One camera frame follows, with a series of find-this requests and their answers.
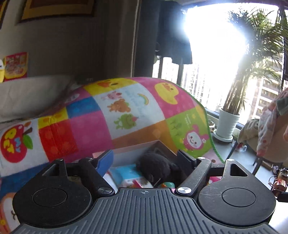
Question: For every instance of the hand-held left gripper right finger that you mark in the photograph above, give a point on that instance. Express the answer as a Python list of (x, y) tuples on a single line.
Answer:
[(186, 162)]

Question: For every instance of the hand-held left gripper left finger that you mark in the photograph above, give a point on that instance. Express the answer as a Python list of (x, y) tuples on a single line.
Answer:
[(105, 160)]

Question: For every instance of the pink cardboard box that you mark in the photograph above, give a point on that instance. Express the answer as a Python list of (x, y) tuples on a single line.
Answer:
[(128, 155)]

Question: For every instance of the blue white pouch packet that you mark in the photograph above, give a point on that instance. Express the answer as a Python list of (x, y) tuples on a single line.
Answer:
[(126, 175)]

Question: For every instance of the orange green toy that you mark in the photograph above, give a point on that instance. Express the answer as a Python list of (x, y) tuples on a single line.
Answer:
[(167, 185)]

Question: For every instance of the black plush toy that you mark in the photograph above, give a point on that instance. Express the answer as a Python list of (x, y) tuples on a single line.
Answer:
[(155, 166)]

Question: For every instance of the colourful cartoon play mat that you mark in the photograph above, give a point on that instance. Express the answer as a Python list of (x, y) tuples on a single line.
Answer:
[(90, 126)]

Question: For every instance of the potted palm white pot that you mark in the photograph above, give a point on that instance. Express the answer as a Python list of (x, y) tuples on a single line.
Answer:
[(227, 123)]

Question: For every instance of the pink patterned cloth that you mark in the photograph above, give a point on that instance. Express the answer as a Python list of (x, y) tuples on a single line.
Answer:
[(266, 126)]

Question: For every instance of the black window railing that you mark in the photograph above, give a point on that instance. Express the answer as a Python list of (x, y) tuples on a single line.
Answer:
[(180, 74)]

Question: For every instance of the beige armchair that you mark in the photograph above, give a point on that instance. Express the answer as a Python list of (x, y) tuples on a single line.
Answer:
[(276, 146)]

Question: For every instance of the brown toy figurine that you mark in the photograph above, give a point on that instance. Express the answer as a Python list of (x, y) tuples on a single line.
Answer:
[(281, 180)]

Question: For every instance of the beige sofa cushion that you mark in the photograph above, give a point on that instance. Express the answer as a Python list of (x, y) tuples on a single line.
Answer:
[(33, 94)]

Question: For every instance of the dark curtain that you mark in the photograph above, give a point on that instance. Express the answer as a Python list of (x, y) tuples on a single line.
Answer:
[(144, 45)]

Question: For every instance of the dark hanging clothes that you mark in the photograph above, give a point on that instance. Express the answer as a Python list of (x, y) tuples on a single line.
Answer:
[(173, 40)]

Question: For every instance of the red picture card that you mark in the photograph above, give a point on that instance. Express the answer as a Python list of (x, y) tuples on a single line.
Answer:
[(15, 65)]

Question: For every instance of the banana plush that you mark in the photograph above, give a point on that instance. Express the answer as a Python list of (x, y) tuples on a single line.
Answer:
[(1, 70)]

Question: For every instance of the gold framed red picture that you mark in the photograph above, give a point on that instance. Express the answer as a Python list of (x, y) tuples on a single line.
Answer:
[(56, 12), (2, 11)]

